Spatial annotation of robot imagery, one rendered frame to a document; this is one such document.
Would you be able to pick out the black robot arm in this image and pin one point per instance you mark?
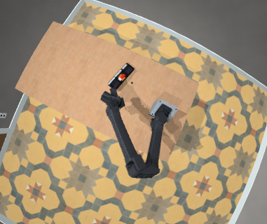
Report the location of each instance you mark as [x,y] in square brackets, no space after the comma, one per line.
[136,165]

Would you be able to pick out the black rack of three labelled bins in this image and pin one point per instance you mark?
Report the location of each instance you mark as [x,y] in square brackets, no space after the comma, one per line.
[127,70]

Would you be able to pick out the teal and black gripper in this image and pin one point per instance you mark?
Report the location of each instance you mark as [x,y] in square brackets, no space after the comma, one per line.
[122,103]

